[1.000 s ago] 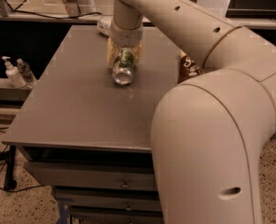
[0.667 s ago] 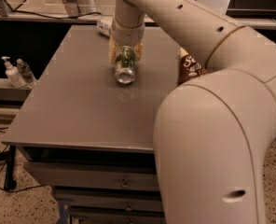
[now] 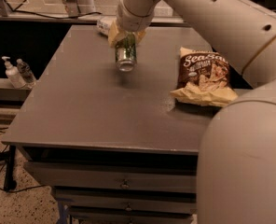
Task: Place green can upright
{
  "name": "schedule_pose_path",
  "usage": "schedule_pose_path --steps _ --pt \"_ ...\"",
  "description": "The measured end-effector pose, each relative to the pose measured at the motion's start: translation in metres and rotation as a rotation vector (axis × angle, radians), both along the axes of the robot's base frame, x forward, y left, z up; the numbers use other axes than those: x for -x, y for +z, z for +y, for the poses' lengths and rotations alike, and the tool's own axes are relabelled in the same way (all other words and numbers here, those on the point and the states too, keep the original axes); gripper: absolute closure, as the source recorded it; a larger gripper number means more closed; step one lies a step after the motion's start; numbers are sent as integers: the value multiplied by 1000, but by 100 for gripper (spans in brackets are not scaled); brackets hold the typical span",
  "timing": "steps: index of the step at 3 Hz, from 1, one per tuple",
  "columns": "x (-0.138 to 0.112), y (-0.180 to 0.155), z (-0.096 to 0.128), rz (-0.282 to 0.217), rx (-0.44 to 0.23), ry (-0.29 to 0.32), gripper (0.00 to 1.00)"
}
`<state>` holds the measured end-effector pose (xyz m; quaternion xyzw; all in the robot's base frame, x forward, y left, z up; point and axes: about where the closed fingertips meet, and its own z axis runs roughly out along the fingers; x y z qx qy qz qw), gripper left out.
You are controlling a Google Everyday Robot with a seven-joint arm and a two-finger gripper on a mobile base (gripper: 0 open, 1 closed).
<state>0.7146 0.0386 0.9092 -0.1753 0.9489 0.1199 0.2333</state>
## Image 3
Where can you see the sea salt chips bag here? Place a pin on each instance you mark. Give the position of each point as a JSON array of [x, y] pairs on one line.
[[203, 79]]

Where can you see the top grey drawer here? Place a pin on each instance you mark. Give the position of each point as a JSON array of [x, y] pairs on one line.
[[83, 176]]

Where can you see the clear plastic water bottle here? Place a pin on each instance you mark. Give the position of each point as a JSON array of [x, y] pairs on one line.
[[103, 25]]

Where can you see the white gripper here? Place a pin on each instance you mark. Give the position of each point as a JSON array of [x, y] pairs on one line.
[[132, 21]]

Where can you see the green soda can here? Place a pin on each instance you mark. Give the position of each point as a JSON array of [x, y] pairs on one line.
[[125, 51]]

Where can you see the white pump dispenser bottle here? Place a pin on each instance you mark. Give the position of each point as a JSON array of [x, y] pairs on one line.
[[13, 74]]

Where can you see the bottom grey drawer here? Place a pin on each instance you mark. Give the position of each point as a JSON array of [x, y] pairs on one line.
[[128, 217]]

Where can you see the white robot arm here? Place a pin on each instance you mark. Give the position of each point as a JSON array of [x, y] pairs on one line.
[[236, 175]]

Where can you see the middle grey drawer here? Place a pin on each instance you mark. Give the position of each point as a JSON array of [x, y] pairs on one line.
[[128, 200]]

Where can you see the grey drawer cabinet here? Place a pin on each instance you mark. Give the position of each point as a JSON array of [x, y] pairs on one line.
[[84, 111]]

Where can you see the small clear bottle on shelf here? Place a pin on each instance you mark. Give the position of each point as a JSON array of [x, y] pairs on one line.
[[26, 72]]

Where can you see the grey drawer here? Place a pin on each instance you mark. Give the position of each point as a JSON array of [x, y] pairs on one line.
[[83, 176], [128, 200], [128, 217]]

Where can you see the grey metal shelf rail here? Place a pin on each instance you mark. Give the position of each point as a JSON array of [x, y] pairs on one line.
[[85, 19]]

